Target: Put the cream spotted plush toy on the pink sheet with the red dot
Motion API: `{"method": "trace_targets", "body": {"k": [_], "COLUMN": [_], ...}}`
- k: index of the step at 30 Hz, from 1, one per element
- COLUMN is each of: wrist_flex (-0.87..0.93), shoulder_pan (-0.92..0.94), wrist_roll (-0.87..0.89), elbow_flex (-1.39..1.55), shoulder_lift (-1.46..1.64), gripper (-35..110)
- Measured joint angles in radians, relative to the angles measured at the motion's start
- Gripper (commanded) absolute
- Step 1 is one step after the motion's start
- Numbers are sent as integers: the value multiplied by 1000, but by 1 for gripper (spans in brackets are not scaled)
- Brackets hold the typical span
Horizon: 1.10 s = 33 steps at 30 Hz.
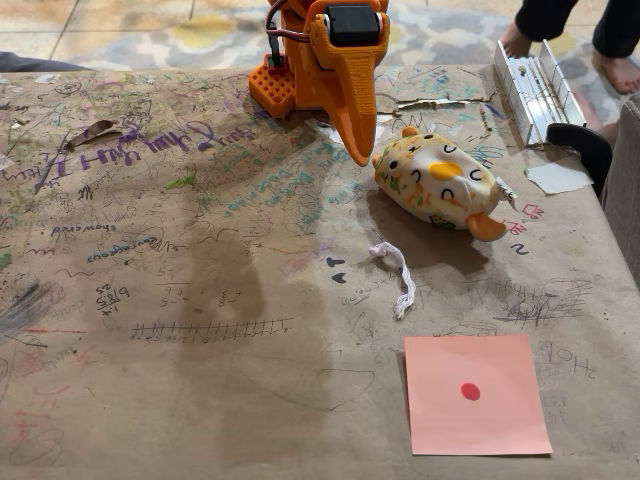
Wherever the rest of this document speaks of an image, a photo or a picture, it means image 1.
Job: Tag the plush cat toy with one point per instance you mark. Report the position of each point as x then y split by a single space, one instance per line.
440 185

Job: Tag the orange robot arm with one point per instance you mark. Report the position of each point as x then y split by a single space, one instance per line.
300 75

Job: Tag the patterned grey yellow rug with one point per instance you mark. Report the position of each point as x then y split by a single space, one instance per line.
200 40

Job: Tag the bare foot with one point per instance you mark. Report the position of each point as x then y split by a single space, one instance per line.
515 42
620 75

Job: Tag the black trouser leg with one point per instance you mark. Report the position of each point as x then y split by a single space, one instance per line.
555 17
620 30

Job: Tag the white paper scrap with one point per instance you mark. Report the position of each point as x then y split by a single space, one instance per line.
557 179

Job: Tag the black curved armrest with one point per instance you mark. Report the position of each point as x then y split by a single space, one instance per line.
592 150

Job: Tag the grey sofa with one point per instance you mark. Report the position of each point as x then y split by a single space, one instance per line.
625 200

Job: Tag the scribbled brown paper table cover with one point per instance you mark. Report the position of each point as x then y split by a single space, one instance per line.
200 400

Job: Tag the pink sticky note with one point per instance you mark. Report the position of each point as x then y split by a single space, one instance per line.
475 425

